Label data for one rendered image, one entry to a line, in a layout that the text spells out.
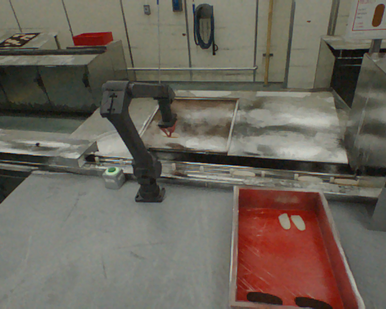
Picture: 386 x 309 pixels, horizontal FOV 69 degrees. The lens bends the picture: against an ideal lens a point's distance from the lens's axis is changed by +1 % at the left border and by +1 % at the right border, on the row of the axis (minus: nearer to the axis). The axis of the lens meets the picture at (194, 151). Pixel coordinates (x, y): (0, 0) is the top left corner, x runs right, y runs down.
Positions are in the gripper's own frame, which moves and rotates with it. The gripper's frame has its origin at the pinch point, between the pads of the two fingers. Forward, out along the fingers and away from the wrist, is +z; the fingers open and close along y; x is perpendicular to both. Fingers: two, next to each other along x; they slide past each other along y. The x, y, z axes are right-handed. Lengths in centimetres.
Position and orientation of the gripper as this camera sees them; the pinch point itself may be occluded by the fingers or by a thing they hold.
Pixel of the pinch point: (170, 133)
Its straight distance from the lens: 144.2
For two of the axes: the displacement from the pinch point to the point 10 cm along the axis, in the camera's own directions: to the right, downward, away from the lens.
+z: 1.1, 7.5, 6.5
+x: -9.5, -1.2, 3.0
